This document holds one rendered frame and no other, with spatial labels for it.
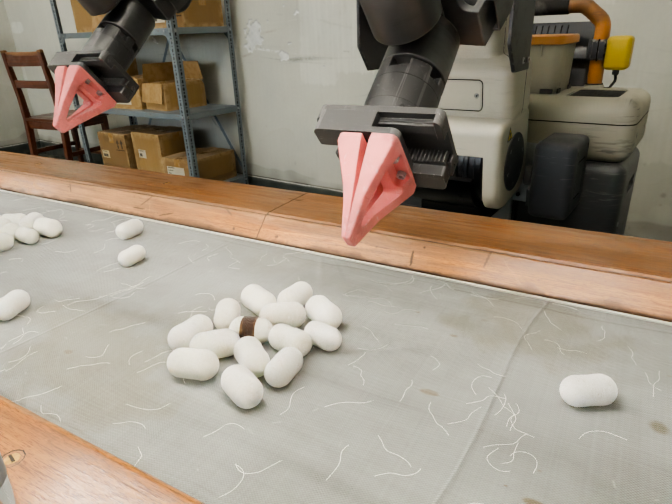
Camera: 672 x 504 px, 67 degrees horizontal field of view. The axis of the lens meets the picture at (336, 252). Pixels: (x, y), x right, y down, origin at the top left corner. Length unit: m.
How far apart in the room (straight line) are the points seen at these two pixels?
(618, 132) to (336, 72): 1.87
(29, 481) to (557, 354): 0.32
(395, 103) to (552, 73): 0.84
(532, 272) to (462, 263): 0.06
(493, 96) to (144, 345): 0.70
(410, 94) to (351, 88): 2.35
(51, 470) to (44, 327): 0.20
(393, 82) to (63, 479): 0.33
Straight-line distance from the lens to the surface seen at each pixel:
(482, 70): 0.93
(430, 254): 0.49
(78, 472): 0.29
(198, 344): 0.37
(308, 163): 3.01
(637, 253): 0.52
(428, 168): 0.41
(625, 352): 0.41
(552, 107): 1.17
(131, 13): 0.80
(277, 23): 3.03
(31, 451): 0.31
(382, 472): 0.29
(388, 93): 0.41
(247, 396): 0.32
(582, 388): 0.34
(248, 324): 0.38
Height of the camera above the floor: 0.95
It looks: 23 degrees down
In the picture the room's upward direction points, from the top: 2 degrees counter-clockwise
